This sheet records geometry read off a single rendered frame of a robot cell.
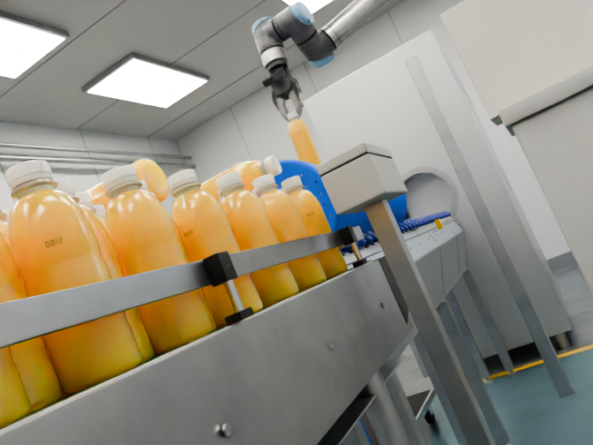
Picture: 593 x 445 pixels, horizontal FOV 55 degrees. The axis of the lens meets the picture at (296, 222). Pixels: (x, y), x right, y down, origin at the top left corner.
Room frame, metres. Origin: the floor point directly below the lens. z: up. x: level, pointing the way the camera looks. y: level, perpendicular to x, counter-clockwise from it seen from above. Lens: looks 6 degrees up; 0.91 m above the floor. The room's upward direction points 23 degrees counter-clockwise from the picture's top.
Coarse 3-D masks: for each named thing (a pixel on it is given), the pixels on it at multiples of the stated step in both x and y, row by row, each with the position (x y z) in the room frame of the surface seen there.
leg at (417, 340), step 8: (416, 336) 2.38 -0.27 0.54; (416, 344) 2.39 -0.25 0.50; (424, 352) 2.38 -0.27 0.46; (424, 360) 2.38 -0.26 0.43; (432, 368) 2.38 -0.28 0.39; (432, 376) 2.38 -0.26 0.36; (432, 384) 2.39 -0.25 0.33; (440, 384) 2.38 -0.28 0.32; (440, 392) 2.38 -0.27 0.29; (440, 400) 2.39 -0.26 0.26; (448, 408) 2.38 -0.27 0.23; (448, 416) 2.38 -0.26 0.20; (456, 424) 2.38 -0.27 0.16; (456, 432) 2.38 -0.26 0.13; (464, 440) 2.38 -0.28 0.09
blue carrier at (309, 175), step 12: (288, 168) 1.43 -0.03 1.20; (300, 168) 1.42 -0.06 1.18; (312, 168) 1.41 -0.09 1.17; (276, 180) 1.45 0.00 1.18; (312, 180) 1.41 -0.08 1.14; (312, 192) 1.42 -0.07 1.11; (324, 192) 1.41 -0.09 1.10; (324, 204) 1.42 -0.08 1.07; (396, 204) 2.04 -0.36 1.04; (336, 216) 1.41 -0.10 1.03; (348, 216) 1.48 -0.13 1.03; (360, 216) 1.60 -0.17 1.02; (396, 216) 2.06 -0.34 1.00; (336, 228) 1.41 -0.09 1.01; (360, 228) 1.63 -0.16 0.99
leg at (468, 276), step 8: (464, 272) 3.24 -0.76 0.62; (464, 280) 3.25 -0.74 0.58; (472, 280) 3.23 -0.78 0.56; (472, 288) 3.24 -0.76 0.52; (472, 296) 3.25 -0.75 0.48; (480, 296) 3.23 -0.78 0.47; (480, 304) 3.24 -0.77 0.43; (480, 312) 3.25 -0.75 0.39; (488, 312) 3.23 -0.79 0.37; (488, 320) 3.24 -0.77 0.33; (488, 328) 3.25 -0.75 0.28; (496, 328) 3.24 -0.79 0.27; (496, 336) 3.24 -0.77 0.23; (496, 344) 3.24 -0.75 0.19; (504, 344) 3.27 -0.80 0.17; (504, 352) 3.24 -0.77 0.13; (504, 360) 3.24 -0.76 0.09; (512, 368) 3.24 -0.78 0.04
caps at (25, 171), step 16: (16, 176) 0.50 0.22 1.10; (32, 176) 0.50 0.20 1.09; (48, 176) 0.51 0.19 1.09; (112, 176) 0.61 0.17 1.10; (128, 176) 0.62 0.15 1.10; (176, 176) 0.73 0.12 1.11; (192, 176) 0.74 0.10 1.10; (224, 176) 0.85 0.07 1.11; (272, 176) 0.98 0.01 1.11; (80, 192) 0.65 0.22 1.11; (0, 208) 0.54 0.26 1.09; (96, 208) 0.72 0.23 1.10
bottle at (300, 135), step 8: (296, 120) 1.90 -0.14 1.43; (296, 128) 1.89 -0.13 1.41; (304, 128) 1.90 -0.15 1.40; (296, 136) 1.90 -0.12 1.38; (304, 136) 1.90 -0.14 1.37; (296, 144) 1.90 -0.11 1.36; (304, 144) 1.89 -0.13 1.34; (312, 144) 1.91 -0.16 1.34; (296, 152) 1.91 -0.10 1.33; (304, 152) 1.89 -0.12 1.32; (312, 152) 1.90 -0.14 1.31; (304, 160) 1.90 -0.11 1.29; (312, 160) 1.89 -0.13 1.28; (320, 160) 1.92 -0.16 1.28
